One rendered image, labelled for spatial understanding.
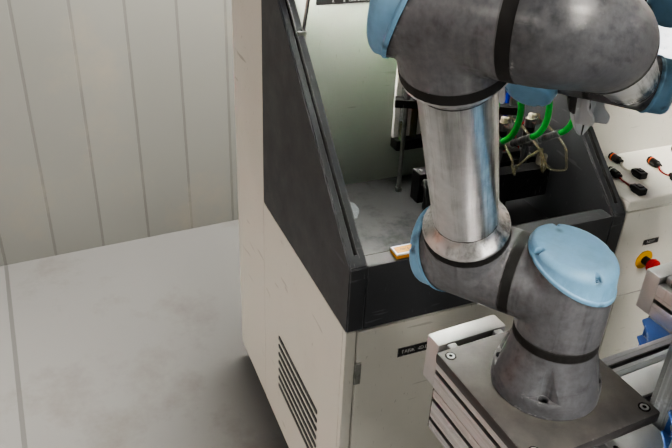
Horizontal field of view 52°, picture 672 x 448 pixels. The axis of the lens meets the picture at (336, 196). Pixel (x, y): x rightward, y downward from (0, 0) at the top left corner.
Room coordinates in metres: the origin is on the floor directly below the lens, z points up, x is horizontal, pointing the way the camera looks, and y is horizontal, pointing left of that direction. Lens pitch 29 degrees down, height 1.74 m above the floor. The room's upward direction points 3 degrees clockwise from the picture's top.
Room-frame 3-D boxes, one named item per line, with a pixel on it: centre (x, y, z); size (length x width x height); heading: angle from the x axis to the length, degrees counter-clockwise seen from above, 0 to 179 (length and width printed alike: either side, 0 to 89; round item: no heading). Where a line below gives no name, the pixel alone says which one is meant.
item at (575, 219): (1.28, -0.35, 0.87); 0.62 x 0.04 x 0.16; 114
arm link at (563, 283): (0.75, -0.30, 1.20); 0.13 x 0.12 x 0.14; 61
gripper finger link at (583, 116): (1.25, -0.47, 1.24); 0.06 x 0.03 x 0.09; 24
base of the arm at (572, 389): (0.75, -0.31, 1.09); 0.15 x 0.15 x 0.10
